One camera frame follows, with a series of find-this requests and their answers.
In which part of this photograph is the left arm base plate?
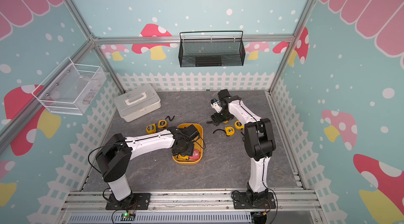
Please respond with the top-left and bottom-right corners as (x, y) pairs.
(106, 193), (151, 210)

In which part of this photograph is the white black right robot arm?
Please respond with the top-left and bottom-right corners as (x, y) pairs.
(210, 89), (276, 205)

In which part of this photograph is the white wire mesh basket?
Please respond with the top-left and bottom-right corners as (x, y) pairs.
(32, 57), (106, 116)

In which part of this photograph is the yellow tape measure front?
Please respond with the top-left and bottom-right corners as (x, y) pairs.
(176, 155), (189, 162)

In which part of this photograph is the black wire mesh basket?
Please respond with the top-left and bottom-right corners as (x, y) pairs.
(178, 30), (246, 67)

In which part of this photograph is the white plastic storage case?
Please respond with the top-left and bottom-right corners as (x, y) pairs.
(114, 84), (161, 123)

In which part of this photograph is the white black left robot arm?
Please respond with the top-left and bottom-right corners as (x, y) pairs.
(90, 125), (202, 201)

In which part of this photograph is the pink tape measure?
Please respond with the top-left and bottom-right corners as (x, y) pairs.
(189, 149), (201, 161)

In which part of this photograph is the green circuit board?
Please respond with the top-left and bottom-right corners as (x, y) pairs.
(120, 212), (136, 221)

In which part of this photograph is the grey slotted cable duct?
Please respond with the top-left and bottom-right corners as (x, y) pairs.
(64, 212), (253, 224)

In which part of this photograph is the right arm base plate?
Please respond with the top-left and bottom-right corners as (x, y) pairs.
(231, 190), (277, 210)

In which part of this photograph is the yellow plastic tray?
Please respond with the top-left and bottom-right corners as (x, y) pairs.
(173, 123), (205, 165)

